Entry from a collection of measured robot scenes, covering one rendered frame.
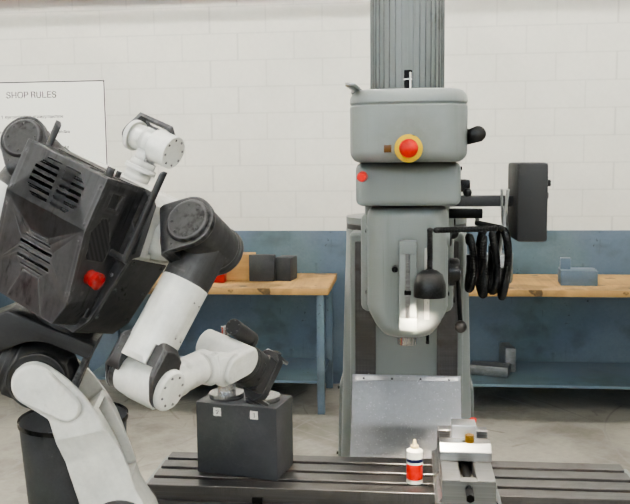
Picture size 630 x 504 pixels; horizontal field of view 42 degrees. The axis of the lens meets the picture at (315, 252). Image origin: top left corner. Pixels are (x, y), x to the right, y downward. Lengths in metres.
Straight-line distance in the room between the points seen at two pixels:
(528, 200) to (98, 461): 1.26
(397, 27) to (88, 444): 1.26
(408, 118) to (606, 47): 4.71
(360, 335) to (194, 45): 4.33
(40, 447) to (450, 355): 1.90
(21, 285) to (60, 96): 5.23
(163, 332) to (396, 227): 0.69
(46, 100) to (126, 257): 5.34
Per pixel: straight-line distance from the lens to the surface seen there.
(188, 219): 1.46
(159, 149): 1.61
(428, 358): 2.44
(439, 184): 1.88
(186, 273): 1.47
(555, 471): 2.23
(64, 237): 1.48
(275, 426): 2.06
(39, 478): 3.73
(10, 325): 1.65
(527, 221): 2.23
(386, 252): 1.92
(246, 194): 6.32
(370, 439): 2.40
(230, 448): 2.12
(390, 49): 2.18
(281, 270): 5.82
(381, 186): 1.87
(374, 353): 2.43
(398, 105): 1.78
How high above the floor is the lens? 1.74
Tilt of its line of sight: 6 degrees down
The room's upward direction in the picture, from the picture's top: 1 degrees counter-clockwise
